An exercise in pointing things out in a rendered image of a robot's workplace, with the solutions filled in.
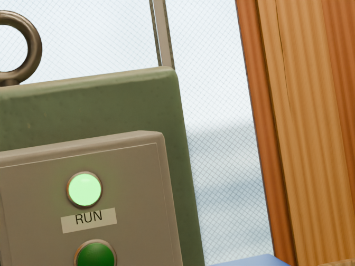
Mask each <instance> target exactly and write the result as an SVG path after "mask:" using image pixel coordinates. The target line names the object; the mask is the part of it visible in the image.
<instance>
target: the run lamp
mask: <svg viewBox="0 0 355 266"><path fill-rule="evenodd" d="M102 192H103V186H102V182H101V180H100V179H99V177H98V176H97V175H95V174H94V173H92V172H88V171H81V172H77V173H75V174H74V175H72V176H71V177H70V179H69V180H68V182H67V186H66V194H67V197H68V199H69V200H70V202H71V203H72V204H74V205H75V206H77V207H83V208H86V207H91V206H93V205H95V204H96V203H97V202H98V201H99V200H100V198H101V196H102Z"/></svg>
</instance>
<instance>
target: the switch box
mask: <svg viewBox="0 0 355 266"><path fill-rule="evenodd" d="M81 171H88V172H92V173H94V174H95V175H97V176H98V177H99V179H100V180H101V182H102V186H103V192H102V196H101V198H100V200H99V201H98V202H97V203H96V204H95V205H93V206H91V207H86V208H83V207H77V206H75V205H74V204H72V203H71V202H70V200H69V199H68V197H67V194H66V186H67V182H68V180H69V179H70V177H71V176H72V175H74V174H75V173H77V172H81ZM109 208H115V213H116V220H117V224H112V225H106V226H100V227H94V228H91V229H85V230H80V231H74V232H69V233H63V230H62V224H61V217H65V216H70V215H76V214H82V213H88V212H93V211H100V210H105V209H109ZM91 239H101V240H104V241H106V242H108V243H109V244H110V245H111V246H112V247H113V248H114V250H115V252H116V254H117V266H183V262H182V255H181V248H180V240H179V234H178V226H177V222H176V215H175V207H174V200H173V193H172V186H171V179H170V172H169V165H168V160H167V153H166V145H165V139H164V136H163V134H162V133H161V132H157V131H143V130H138V131H131V132H125V133H120V134H113V135H106V136H100V137H93V138H86V139H79V140H73V141H66V142H59V143H55V144H48V145H42V146H35V147H28V148H21V149H15V150H8V151H1V152H0V262H1V266H74V265H73V258H74V254H75V252H76V250H77V248H78V247H79V246H80V245H81V244H83V242H86V241H88V240H91Z"/></svg>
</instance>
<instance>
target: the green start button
mask: <svg viewBox="0 0 355 266"><path fill-rule="evenodd" d="M73 265H74V266H117V254H116V252H115V250H114V248H113V247H112V246H111V245H110V244H109V243H108V242H106V241H104V240H101V239H91V240H88V241H86V242H83V244H81V245H80V246H79V247H78V248H77V250H76V252H75V254H74V258H73Z"/></svg>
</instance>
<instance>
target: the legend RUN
mask: <svg viewBox="0 0 355 266"><path fill-rule="evenodd" d="M61 224H62V230H63V233H69V232H74V231H80V230H85V229H91V228H94V227H100V226H106V225H112V224H117V220H116V213H115V208H109V209H105V210H100V211H93V212H88V213H82V214H76V215H70V216H65V217H61Z"/></svg>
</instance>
